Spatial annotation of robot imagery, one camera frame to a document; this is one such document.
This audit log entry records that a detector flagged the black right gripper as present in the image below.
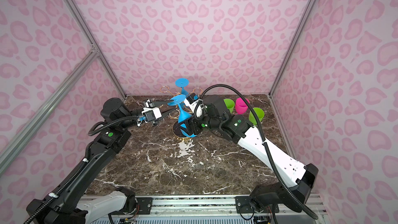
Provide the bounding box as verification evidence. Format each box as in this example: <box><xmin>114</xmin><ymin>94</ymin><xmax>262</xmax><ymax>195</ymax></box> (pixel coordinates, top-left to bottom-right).
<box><xmin>176</xmin><ymin>109</ymin><xmax>222</xmax><ymax>136</ymax></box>

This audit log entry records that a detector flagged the blue wine glass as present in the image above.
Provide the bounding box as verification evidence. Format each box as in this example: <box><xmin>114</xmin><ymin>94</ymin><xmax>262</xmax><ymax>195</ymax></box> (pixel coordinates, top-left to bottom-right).
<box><xmin>168</xmin><ymin>94</ymin><xmax>195</xmax><ymax>138</ymax></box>
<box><xmin>175</xmin><ymin>78</ymin><xmax>189</xmax><ymax>96</ymax></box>

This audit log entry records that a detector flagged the green wine glass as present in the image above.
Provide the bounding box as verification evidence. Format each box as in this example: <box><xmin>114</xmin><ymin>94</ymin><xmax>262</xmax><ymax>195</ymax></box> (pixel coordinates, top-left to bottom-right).
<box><xmin>223</xmin><ymin>99</ymin><xmax>235</xmax><ymax>114</ymax></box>
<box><xmin>249</xmin><ymin>107</ymin><xmax>265</xmax><ymax>125</ymax></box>

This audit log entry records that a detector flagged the magenta wine glass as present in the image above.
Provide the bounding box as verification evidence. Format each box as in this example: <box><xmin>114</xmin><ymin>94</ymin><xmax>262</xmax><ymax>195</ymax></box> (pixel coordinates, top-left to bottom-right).
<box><xmin>235</xmin><ymin>97</ymin><xmax>248</xmax><ymax>115</ymax></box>

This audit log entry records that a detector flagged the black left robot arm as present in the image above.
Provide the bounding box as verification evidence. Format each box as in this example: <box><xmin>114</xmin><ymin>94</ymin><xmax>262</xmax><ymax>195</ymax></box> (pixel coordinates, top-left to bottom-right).
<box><xmin>25</xmin><ymin>97</ymin><xmax>174</xmax><ymax>224</ymax></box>

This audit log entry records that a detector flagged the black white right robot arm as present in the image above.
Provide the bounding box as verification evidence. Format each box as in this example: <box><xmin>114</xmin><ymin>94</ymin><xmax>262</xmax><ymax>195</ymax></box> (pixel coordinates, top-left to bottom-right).
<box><xmin>175</xmin><ymin>95</ymin><xmax>318</xmax><ymax>219</ymax></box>

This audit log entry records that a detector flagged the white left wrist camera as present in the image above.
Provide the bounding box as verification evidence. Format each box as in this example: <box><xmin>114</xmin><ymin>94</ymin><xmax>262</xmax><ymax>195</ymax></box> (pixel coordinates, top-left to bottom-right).
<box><xmin>142</xmin><ymin>107</ymin><xmax>161</xmax><ymax>122</ymax></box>

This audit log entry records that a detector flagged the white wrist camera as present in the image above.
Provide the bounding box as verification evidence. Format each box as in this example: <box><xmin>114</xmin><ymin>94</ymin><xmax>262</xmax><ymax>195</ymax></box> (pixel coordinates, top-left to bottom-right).
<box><xmin>142</xmin><ymin>107</ymin><xmax>161</xmax><ymax>122</ymax></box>
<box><xmin>184</xmin><ymin>93</ymin><xmax>200</xmax><ymax>112</ymax></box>

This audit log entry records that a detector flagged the gold wire glass rack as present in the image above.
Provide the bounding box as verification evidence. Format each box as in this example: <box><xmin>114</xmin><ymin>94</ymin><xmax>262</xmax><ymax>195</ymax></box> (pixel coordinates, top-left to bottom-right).
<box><xmin>168</xmin><ymin>78</ymin><xmax>203</xmax><ymax>138</ymax></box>

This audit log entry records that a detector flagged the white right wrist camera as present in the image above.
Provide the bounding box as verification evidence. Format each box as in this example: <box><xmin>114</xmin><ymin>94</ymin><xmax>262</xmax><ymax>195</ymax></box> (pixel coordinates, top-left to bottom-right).
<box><xmin>184</xmin><ymin>93</ymin><xmax>200</xmax><ymax>112</ymax></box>

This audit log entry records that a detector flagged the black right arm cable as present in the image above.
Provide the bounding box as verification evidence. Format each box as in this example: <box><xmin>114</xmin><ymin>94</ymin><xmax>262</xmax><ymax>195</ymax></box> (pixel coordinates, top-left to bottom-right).
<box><xmin>194</xmin><ymin>83</ymin><xmax>319</xmax><ymax>220</ymax></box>

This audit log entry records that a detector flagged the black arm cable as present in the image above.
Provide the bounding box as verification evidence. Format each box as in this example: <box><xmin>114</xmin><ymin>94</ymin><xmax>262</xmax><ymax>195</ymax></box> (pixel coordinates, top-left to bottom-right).
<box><xmin>23</xmin><ymin>116</ymin><xmax>147</xmax><ymax>224</ymax></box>
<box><xmin>194</xmin><ymin>83</ymin><xmax>319</xmax><ymax>220</ymax></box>

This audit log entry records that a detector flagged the aluminium frame left diagonal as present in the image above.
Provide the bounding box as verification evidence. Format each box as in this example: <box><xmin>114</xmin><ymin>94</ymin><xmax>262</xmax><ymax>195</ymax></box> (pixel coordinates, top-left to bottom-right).
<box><xmin>1</xmin><ymin>49</ymin><xmax>98</xmax><ymax>175</ymax></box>

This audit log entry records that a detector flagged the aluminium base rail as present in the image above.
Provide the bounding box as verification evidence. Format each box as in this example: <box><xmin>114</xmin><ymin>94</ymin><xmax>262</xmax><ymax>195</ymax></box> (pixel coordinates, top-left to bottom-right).
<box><xmin>77</xmin><ymin>194</ymin><xmax>324</xmax><ymax>224</ymax></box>

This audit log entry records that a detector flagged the aluminium frame left post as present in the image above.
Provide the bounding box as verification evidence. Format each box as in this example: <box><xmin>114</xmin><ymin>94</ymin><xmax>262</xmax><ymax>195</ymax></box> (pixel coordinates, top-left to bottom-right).
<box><xmin>63</xmin><ymin>0</ymin><xmax>127</xmax><ymax>99</ymax></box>

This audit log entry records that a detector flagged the aluminium frame post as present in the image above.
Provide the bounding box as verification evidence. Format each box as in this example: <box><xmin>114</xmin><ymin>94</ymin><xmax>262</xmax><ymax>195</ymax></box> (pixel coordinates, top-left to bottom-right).
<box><xmin>268</xmin><ymin>0</ymin><xmax>319</xmax><ymax>97</ymax></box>
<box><xmin>63</xmin><ymin>0</ymin><xmax>127</xmax><ymax>99</ymax></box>

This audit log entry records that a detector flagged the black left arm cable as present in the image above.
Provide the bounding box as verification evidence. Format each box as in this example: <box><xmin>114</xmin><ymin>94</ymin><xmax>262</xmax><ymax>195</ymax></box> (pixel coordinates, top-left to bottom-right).
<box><xmin>23</xmin><ymin>116</ymin><xmax>147</xmax><ymax>224</ymax></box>

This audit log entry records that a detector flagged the aluminium frame right post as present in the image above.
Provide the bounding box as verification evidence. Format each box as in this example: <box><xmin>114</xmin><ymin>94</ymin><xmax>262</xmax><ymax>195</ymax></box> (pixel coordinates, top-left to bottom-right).
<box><xmin>268</xmin><ymin>0</ymin><xmax>319</xmax><ymax>97</ymax></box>

